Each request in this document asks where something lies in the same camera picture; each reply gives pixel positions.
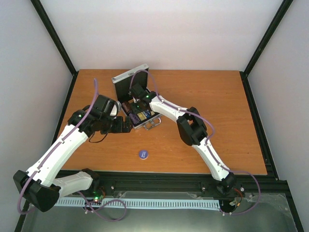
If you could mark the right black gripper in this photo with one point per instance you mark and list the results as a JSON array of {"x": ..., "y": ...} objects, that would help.
[{"x": 135, "y": 109}]

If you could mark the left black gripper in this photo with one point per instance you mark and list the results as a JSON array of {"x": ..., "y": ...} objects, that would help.
[{"x": 120, "y": 128}]

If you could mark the purple poker chip stack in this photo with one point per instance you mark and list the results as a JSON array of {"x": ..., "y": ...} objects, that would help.
[{"x": 134, "y": 118}]

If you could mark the blue playing card deck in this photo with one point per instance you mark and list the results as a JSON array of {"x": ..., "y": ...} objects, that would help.
[{"x": 144, "y": 115}]

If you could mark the aluminium poker case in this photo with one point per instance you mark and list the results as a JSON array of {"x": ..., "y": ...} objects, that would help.
[{"x": 124, "y": 82}]

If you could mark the brown poker chip stack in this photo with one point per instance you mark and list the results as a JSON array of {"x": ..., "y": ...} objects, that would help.
[{"x": 127, "y": 107}]

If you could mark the blue small blind button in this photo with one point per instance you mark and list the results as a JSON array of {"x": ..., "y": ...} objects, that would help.
[{"x": 143, "y": 154}]

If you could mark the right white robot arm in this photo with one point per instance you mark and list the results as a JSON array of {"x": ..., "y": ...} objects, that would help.
[{"x": 193, "y": 132}]

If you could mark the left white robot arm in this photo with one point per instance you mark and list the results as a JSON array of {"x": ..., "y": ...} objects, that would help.
[{"x": 39, "y": 184}]

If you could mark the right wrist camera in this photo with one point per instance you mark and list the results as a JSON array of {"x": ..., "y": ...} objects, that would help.
[{"x": 137, "y": 91}]

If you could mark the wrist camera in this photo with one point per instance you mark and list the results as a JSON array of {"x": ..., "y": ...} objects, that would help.
[
  {"x": 137, "y": 91},
  {"x": 116, "y": 108}
]

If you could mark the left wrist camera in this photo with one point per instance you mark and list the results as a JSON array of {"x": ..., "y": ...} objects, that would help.
[{"x": 116, "y": 108}]

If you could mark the black aluminium frame rail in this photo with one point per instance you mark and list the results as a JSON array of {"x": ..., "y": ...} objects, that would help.
[{"x": 203, "y": 185}]

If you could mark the light blue cable duct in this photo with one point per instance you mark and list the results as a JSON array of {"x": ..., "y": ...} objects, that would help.
[{"x": 159, "y": 204}]

